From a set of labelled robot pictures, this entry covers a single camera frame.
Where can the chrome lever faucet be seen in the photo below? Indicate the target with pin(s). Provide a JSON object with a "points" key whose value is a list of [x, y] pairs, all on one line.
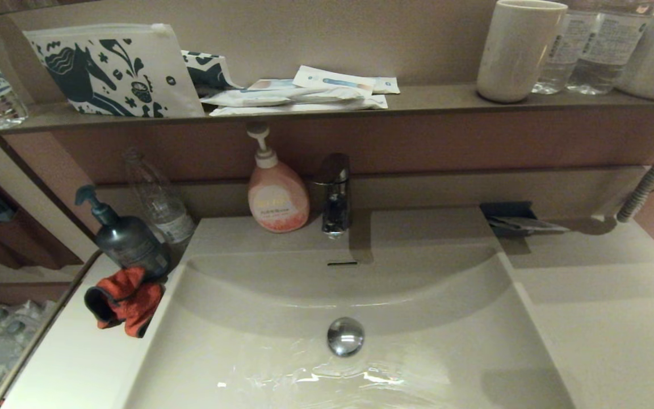
{"points": [[335, 193]]}

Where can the red microfibre cleaning cloth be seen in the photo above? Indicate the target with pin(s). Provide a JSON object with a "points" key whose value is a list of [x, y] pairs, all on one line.
{"points": [[128, 301]]}

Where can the chrome sink drain stopper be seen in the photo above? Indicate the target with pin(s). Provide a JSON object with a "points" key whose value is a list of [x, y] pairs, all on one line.
{"points": [[346, 336]]}

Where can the white sink basin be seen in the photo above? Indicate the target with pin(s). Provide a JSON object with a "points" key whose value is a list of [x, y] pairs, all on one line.
{"points": [[418, 341]]}

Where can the pink soap pump bottle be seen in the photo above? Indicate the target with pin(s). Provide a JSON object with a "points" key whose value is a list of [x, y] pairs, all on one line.
{"points": [[277, 199]]}

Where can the flat white sachet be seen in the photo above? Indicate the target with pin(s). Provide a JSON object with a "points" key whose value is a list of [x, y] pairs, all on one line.
{"points": [[304, 108]]}

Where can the long white sachet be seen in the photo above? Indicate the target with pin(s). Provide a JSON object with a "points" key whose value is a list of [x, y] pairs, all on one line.
{"points": [[270, 97]]}

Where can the white sachet blue print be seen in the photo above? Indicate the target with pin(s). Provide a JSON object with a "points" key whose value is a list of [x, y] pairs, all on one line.
{"points": [[332, 80]]}

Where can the pale sachet orange print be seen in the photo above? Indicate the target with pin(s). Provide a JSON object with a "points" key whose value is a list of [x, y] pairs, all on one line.
{"points": [[270, 84]]}

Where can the small white sachet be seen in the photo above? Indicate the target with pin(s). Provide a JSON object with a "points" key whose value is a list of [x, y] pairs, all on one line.
{"points": [[388, 85]]}

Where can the clear bottle white label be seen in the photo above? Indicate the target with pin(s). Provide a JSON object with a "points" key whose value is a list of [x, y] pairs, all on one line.
{"points": [[159, 204]]}

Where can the dark soap tray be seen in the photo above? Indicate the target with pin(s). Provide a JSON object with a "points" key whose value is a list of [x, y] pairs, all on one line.
{"points": [[506, 211]]}

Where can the small horse print pouch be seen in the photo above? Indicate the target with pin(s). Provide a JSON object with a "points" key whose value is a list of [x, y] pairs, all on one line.
{"points": [[206, 69]]}

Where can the dark green pump bottle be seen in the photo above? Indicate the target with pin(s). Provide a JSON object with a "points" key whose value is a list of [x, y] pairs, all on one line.
{"points": [[128, 241]]}

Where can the silver foil sachet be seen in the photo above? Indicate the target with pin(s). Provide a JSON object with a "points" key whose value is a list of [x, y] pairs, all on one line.
{"points": [[531, 224]]}

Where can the tall white cup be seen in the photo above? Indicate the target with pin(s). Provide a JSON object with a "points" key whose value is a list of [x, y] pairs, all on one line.
{"points": [[514, 51]]}

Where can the large horse print pouch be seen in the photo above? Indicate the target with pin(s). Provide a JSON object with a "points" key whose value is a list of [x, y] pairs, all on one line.
{"points": [[105, 71]]}

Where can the clear plastic water bottle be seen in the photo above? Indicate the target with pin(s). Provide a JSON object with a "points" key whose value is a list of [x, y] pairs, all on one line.
{"points": [[608, 51], [562, 51]]}

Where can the brown wall shelf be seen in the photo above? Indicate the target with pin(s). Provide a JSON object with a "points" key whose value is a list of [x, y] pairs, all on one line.
{"points": [[446, 97]]}

